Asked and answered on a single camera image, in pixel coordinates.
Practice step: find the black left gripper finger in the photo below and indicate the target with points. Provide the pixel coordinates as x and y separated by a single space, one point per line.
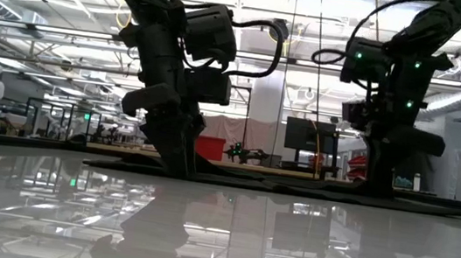
150 99
209 86

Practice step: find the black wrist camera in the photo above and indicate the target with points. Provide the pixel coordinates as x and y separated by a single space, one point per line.
211 32
366 64

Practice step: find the black stand frame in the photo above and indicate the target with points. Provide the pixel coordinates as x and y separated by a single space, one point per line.
247 118

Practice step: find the black frame enclosure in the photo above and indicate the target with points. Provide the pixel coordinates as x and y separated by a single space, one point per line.
57 102

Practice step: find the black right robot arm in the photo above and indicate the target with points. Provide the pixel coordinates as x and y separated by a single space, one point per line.
437 22

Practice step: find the black monitor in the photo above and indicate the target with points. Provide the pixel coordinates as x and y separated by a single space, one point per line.
300 133

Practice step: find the white bottle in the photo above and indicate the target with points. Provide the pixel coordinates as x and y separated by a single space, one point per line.
417 183

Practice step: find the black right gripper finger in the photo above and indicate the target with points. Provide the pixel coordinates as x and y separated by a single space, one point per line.
418 141
358 114

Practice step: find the teal object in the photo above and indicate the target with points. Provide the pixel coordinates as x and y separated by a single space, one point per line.
403 182

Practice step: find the red bin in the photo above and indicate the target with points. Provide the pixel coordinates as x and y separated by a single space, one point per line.
210 148

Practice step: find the red shelf rack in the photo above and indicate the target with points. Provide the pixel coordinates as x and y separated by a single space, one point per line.
357 166

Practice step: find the white column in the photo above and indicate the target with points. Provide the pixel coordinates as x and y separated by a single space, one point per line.
267 98

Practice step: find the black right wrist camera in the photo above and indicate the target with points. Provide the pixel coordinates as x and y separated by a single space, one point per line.
366 64

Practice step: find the green lit sign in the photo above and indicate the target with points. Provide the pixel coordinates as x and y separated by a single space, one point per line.
87 116

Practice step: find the black towel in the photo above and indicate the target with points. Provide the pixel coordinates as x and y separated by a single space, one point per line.
293 190

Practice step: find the small black robot green light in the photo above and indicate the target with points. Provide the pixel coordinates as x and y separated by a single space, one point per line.
249 154

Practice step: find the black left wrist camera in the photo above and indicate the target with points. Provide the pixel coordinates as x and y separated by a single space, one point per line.
211 32

